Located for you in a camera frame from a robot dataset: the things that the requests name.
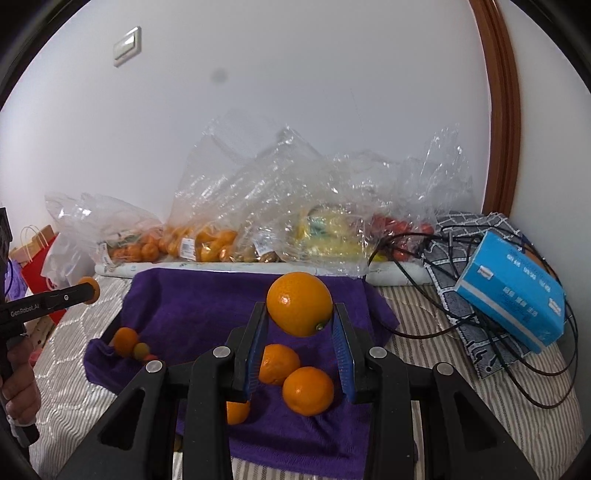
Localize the clear bag of tomatoes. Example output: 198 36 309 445
365 124 476 264

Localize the purple bag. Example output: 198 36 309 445
9 261 27 301

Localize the grey patterned cloth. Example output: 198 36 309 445
422 211 561 380

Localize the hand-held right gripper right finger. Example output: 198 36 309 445
332 302 541 480

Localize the large orange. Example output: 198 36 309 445
267 272 334 337

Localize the person's left hand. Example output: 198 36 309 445
2 342 43 424

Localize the white plastic bag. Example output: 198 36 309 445
41 231 98 296

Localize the white wall switch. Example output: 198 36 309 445
113 26 142 62

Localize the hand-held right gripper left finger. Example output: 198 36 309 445
55 302 271 480

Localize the clear bag of oranges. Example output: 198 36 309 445
161 117 252 264

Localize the brown wooden door frame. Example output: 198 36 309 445
468 0 522 217

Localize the kumquat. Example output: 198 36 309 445
79 276 102 305

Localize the clear bag of yellow fruit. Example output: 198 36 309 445
277 152 384 268

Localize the blue tissue pack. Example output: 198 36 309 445
455 231 566 355

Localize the small mandarin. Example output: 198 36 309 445
111 327 139 357

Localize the black cable bundle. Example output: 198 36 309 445
367 224 580 409

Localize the red paper bag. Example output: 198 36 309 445
9 224 70 326

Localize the clear bag of brown fruits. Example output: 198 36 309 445
235 134 296 265

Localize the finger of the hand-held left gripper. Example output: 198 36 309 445
43 282 93 319

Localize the clear bag of mandarins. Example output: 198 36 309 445
45 191 164 266

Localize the purple towel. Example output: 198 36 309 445
83 268 419 478

